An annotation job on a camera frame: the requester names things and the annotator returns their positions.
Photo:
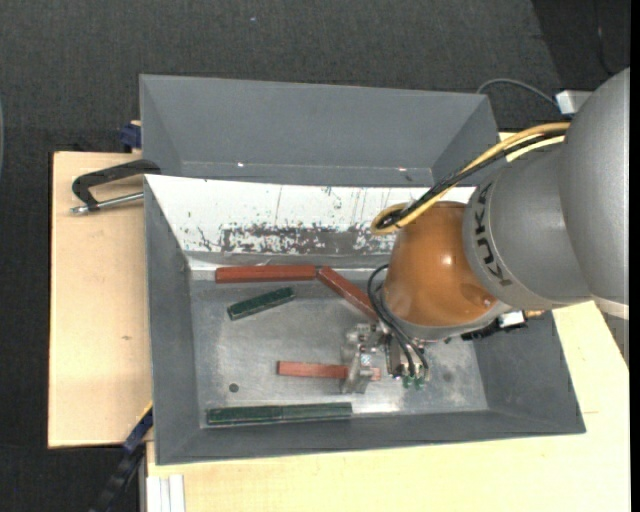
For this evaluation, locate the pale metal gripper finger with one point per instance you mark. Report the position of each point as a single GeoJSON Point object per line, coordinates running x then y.
{"type": "Point", "coordinates": [351, 357]}
{"type": "Point", "coordinates": [357, 384]}

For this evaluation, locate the red-brown block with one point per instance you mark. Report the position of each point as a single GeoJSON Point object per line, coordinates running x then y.
{"type": "Point", "coordinates": [310, 370]}
{"type": "Point", "coordinates": [265, 274]}
{"type": "Point", "coordinates": [347, 291]}

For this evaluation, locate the dark green flat block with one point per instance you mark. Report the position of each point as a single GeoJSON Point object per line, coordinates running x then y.
{"type": "Point", "coordinates": [245, 415]}
{"type": "Point", "coordinates": [317, 412]}
{"type": "Point", "coordinates": [261, 303]}

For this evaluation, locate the grey metal bin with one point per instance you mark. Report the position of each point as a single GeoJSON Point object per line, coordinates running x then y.
{"type": "Point", "coordinates": [280, 345]}

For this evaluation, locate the pale flat board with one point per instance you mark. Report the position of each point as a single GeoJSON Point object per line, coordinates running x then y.
{"type": "Point", "coordinates": [95, 300]}

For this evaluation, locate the black cylinder on white bracket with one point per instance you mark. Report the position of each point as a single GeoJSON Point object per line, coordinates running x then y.
{"type": "Point", "coordinates": [507, 321]}

